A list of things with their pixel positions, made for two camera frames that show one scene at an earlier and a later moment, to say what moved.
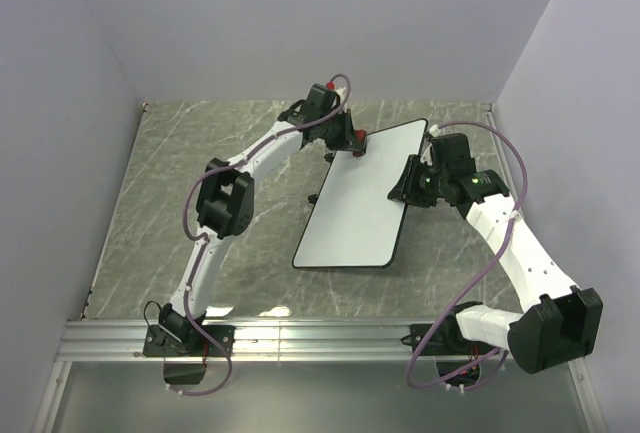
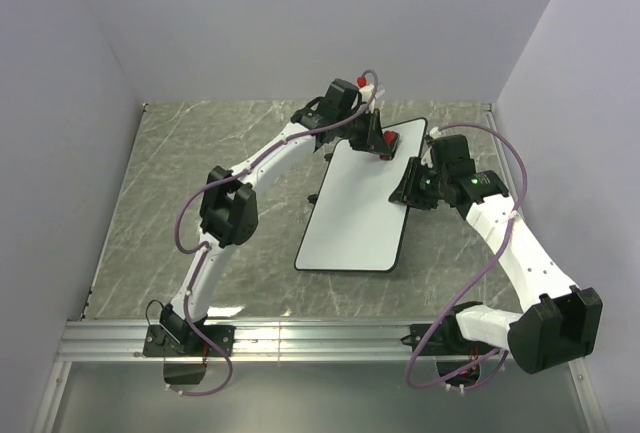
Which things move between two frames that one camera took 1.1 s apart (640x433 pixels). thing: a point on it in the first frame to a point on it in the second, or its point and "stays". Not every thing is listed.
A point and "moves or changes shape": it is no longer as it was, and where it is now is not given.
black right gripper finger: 403,190 stays
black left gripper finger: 350,134 to 375,138
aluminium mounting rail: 125,341 stays
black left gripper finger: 356,150 to 370,149
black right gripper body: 427,186 stays
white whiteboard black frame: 354,222 stays
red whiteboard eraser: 360,136 moves or changes shape
